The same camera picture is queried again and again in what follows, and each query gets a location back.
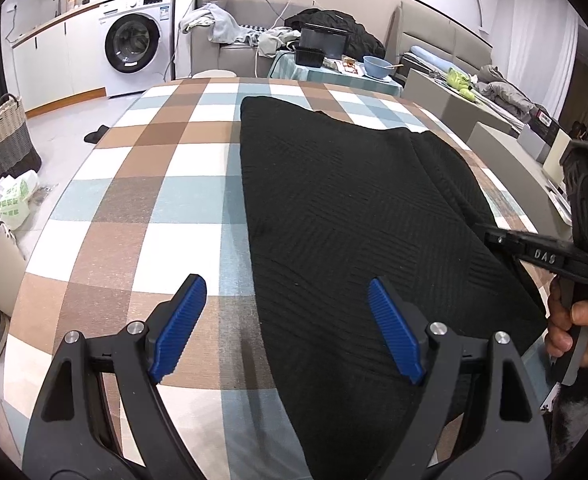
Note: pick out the blue pillow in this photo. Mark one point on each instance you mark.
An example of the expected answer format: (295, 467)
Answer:
(427, 56)

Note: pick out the black jacket pile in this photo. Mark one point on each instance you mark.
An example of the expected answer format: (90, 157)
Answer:
(358, 41)

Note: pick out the low beige cabinet step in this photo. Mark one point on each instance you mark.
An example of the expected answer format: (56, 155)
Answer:
(522, 176)

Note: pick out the grey blanket pile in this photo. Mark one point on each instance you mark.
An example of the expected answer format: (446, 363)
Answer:
(493, 86)

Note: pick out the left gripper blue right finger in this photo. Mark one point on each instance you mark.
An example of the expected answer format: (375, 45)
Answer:
(402, 326)

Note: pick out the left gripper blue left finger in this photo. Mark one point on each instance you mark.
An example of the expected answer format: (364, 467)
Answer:
(171, 325)

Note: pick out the light blue clothes pile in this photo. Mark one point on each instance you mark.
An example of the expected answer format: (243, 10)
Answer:
(222, 27)

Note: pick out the white round stool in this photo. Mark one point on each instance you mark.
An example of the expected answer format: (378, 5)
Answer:
(210, 74)

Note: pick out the blue plastic bowl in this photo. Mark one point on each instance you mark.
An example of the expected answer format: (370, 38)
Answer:
(377, 67)

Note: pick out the black storage bin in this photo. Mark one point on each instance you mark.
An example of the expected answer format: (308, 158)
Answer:
(331, 41)

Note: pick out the woven laundry basket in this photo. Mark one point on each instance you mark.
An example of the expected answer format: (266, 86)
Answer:
(17, 153)

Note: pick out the black knit sweater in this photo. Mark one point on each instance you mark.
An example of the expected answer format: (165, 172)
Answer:
(330, 206)

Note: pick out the green white plastic bag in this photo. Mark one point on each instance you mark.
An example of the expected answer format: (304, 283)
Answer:
(15, 194)

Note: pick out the green plush toy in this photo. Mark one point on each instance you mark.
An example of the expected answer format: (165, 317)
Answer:
(461, 84)

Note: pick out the green checkered side table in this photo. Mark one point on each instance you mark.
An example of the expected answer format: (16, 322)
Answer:
(284, 66)

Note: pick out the checkered tablecloth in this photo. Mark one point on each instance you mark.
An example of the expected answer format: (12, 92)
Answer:
(160, 198)

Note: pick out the grey sofa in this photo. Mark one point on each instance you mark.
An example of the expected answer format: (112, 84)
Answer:
(247, 59)

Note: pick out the beige cabinet block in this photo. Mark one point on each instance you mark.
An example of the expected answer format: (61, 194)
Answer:
(457, 113)

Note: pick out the white washing machine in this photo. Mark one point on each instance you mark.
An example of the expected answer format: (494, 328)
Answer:
(138, 44)

